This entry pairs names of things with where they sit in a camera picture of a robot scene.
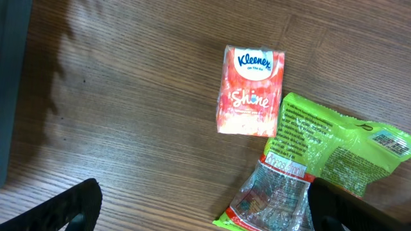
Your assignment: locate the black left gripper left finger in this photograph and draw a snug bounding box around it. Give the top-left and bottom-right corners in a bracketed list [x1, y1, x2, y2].
[1, 178, 103, 231]

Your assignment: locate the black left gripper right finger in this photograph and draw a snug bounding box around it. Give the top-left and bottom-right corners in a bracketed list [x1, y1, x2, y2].
[308, 178, 410, 231]

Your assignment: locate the green candy bag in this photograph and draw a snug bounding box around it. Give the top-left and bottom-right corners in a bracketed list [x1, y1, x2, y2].
[214, 93, 410, 230]

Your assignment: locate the small red white box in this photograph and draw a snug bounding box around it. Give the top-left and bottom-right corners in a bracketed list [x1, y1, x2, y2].
[216, 45, 285, 137]

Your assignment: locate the grey plastic mesh basket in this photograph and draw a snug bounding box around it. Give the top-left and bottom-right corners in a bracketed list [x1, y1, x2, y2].
[1, 0, 33, 185]

